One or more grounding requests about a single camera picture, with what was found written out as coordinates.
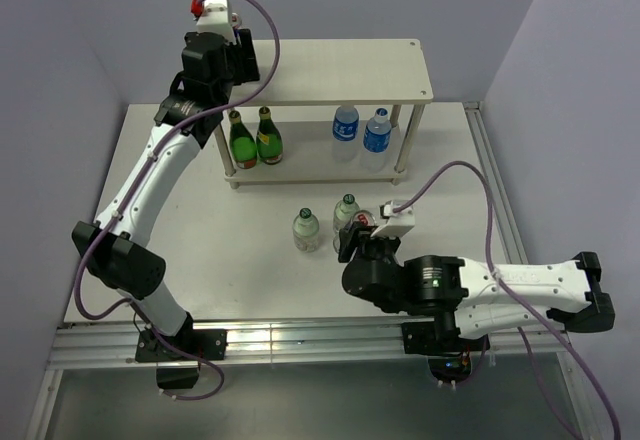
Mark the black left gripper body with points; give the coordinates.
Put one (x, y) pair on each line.
(229, 80)

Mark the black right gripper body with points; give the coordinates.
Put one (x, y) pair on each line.
(381, 247)

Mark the red bull can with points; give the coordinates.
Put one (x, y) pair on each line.
(236, 21)
(364, 217)

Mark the clear glass bottle green cap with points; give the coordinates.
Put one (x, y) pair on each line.
(305, 230)

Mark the blue label water bottle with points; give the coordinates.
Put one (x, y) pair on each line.
(376, 140)
(345, 131)

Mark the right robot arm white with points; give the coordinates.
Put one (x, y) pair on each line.
(466, 298)

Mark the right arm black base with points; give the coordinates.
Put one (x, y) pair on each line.
(452, 360)

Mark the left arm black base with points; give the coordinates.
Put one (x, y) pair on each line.
(180, 359)

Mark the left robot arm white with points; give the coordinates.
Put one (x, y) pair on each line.
(113, 247)

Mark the white two-tier shelf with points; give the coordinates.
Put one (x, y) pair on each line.
(316, 76)

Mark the green glass bottle right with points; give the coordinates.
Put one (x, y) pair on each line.
(268, 138)

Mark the green glass bottle left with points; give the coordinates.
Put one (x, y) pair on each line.
(241, 143)

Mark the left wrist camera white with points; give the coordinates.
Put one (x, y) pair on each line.
(213, 16)

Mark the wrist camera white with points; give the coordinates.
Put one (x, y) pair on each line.
(395, 220)
(213, 16)

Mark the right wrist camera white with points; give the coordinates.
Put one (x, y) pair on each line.
(395, 220)

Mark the aluminium rail frame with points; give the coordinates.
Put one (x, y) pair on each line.
(303, 358)

